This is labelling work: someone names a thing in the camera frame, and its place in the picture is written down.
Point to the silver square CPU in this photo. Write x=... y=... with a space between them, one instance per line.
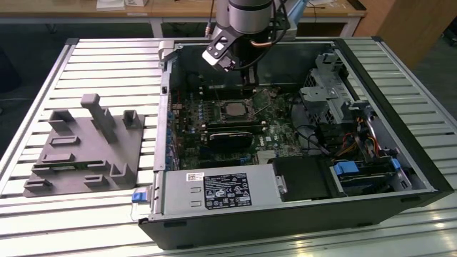
x=234 y=109

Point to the wrist camera with black bracket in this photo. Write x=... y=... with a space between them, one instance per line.
x=217 y=52

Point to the grey plastic parts rack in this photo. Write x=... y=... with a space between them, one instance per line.
x=89 y=150

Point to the black open PC case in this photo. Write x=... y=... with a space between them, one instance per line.
x=249 y=227

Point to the white box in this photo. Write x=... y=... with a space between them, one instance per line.
x=137 y=2
x=110 y=5

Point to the green motherboard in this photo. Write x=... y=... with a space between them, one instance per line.
x=274 y=134

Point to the wooden cabinet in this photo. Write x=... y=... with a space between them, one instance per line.
x=410 y=26

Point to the wooden desk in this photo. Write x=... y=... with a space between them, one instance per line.
x=53 y=10

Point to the small silver chipset heatsink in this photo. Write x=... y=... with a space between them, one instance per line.
x=268 y=156

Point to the hard disk in blue carrier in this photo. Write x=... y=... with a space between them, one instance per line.
x=344 y=168

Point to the CPU socket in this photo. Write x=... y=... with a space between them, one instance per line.
x=218 y=110

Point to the blue case latch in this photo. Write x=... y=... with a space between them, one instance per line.
x=138 y=196

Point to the grey power supply unit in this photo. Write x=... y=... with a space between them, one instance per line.
x=178 y=192

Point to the black graphics card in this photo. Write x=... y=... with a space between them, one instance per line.
x=232 y=140

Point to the grey metal disk bay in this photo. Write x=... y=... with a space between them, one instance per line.
x=316 y=101

